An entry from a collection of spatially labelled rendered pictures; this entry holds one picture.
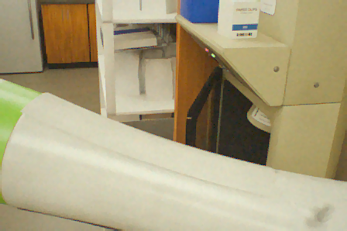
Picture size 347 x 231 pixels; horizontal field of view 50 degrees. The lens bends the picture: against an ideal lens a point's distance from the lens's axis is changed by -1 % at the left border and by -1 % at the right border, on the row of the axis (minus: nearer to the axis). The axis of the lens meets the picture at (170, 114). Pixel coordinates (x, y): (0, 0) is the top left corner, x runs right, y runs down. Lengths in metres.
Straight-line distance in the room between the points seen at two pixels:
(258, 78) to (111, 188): 0.36
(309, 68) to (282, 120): 0.10
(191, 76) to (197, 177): 0.68
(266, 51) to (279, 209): 0.33
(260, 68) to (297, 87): 0.08
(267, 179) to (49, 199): 0.19
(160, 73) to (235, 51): 1.36
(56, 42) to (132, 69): 3.77
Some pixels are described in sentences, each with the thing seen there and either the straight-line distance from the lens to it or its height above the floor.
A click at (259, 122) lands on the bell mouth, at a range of 0.79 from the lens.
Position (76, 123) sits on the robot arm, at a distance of 0.34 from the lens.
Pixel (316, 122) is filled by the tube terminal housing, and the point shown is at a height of 1.38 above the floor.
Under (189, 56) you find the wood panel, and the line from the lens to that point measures 0.96.
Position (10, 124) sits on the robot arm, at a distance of 0.35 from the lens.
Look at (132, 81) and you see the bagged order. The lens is 2.01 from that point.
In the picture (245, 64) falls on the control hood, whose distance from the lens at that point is 0.60.
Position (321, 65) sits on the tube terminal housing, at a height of 1.48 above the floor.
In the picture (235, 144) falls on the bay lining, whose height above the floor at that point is 1.19.
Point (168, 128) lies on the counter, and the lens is 1.63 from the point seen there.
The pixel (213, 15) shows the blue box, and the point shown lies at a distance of 0.78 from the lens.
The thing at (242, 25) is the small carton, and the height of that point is 1.53.
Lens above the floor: 1.64
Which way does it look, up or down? 23 degrees down
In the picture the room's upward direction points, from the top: 1 degrees clockwise
